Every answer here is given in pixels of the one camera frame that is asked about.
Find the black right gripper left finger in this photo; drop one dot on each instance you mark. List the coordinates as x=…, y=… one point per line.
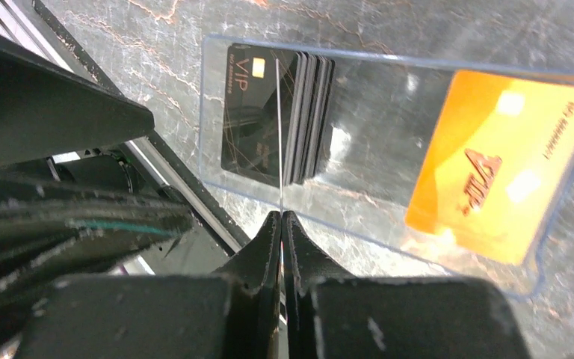
x=232, y=312

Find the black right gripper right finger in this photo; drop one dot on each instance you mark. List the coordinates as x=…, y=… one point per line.
x=333, y=314

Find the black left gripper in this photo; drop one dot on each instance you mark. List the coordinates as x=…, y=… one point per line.
x=49, y=228

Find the clear acrylic card tray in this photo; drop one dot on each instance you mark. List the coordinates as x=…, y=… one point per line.
x=383, y=110

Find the black VIP card stack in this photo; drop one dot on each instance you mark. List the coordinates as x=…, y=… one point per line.
x=275, y=108

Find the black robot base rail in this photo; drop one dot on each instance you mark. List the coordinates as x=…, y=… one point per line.
x=208, y=246

